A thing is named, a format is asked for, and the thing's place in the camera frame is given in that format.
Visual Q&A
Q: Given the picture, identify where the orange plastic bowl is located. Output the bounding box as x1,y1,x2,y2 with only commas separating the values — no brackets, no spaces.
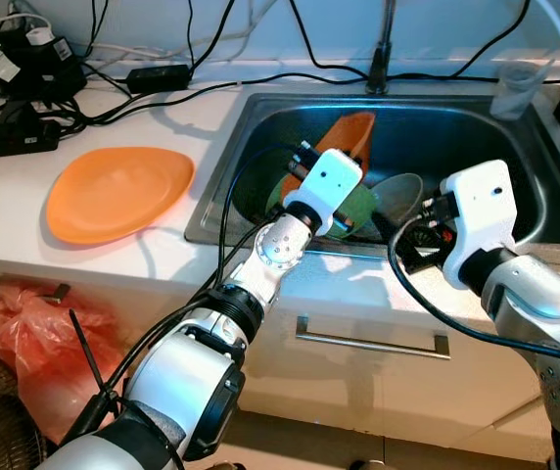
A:
282,111,377,202

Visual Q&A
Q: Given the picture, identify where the orange plastic plate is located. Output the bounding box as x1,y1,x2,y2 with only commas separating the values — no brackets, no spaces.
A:
45,147,196,246

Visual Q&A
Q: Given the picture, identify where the stainless steel kitchen sink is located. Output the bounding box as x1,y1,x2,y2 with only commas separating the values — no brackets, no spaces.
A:
184,83,560,258

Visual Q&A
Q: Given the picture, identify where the grey bowl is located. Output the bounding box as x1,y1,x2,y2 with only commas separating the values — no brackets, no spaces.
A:
370,173,426,231

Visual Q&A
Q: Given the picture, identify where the green plate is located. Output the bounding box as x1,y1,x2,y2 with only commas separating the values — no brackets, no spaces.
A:
265,176,379,241

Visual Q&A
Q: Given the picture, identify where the dark metal faucet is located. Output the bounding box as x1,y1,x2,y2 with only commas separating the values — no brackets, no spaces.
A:
366,0,398,96

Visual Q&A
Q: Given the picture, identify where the black power adapter brick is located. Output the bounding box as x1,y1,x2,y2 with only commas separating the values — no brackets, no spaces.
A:
125,64,193,94

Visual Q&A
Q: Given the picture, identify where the clear glass cup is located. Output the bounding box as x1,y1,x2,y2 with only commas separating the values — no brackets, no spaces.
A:
490,61,545,120

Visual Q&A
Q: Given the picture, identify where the black charger with white label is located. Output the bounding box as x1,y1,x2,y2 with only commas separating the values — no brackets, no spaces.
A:
0,24,85,99

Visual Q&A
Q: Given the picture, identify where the black power strip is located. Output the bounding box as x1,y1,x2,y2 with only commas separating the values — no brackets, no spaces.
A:
0,103,61,161

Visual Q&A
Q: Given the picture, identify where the grey robot left foot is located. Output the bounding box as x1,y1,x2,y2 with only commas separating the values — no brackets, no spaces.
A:
207,460,261,470

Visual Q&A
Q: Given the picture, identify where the red plastic bag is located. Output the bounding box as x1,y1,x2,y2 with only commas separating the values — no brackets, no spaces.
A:
0,284,129,442

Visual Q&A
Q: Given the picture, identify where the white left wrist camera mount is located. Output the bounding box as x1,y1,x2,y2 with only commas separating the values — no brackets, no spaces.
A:
282,149,366,236

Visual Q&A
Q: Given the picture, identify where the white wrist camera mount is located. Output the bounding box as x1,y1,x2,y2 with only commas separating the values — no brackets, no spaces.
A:
282,149,366,236
440,160,516,288

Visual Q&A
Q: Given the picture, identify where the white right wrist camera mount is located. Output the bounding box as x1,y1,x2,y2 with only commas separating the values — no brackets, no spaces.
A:
440,160,516,288

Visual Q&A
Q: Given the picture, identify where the long black counter cable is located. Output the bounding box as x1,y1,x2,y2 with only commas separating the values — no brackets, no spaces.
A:
55,59,560,128

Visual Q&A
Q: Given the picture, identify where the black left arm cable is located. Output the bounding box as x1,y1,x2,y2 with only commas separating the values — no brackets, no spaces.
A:
216,144,305,295

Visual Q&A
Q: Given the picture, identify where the metal drawer handle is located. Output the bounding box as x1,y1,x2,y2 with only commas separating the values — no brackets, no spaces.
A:
295,315,452,360

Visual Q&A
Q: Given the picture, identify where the metal cabinet door handle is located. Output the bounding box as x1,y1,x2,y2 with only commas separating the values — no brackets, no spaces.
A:
0,272,70,300

